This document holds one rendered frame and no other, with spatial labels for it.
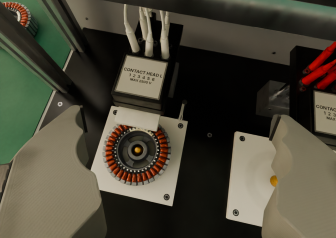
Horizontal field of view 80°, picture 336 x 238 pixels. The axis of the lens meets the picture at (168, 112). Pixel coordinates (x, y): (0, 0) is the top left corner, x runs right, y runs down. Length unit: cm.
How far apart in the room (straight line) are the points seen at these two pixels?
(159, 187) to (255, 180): 17
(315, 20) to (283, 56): 30
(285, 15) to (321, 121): 15
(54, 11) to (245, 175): 43
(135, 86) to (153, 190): 19
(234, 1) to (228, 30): 25
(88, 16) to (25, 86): 20
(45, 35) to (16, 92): 15
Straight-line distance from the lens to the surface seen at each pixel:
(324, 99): 32
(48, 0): 41
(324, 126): 30
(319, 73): 31
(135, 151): 35
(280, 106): 40
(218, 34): 44
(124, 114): 29
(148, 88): 25
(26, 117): 50
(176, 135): 38
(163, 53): 29
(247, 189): 39
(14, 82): 55
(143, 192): 37
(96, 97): 43
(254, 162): 40
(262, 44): 46
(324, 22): 20
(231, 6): 18
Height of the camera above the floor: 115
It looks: 71 degrees down
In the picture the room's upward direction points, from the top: 3 degrees clockwise
